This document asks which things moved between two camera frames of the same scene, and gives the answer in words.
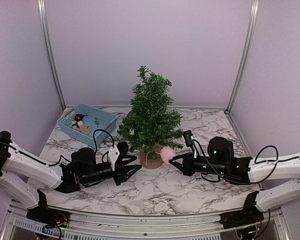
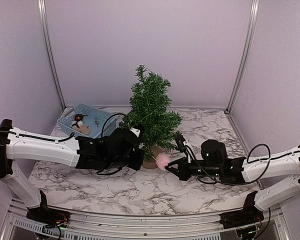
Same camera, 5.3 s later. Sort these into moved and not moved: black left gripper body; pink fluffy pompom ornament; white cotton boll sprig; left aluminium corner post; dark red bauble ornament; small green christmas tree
Moved: pink fluffy pompom ornament; black left gripper body
Not moved: small green christmas tree; white cotton boll sprig; left aluminium corner post; dark red bauble ornament
